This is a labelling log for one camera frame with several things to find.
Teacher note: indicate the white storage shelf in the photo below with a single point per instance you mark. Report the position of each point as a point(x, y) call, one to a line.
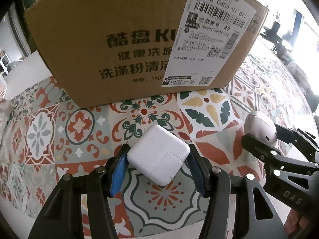
point(4, 61)

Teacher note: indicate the white square power adapter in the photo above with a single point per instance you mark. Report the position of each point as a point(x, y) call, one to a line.
point(157, 151)

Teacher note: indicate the colourful tile-patterned tablecloth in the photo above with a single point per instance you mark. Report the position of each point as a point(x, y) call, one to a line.
point(82, 134)

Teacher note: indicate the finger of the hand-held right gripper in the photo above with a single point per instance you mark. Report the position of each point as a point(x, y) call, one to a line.
point(296, 137)
point(261, 145)

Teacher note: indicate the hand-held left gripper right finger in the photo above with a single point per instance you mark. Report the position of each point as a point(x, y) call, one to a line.
point(197, 173)

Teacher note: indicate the black coffee table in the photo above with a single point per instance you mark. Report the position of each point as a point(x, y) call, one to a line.
point(279, 36)

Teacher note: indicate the white paper sheet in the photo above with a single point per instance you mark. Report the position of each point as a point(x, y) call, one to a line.
point(27, 72)

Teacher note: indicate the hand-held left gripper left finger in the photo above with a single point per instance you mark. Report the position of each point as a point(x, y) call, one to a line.
point(118, 176)

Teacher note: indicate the pale pink rounded case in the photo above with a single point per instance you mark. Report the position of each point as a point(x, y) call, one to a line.
point(260, 125)

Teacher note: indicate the brown cardboard box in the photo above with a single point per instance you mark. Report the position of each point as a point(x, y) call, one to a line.
point(119, 37)

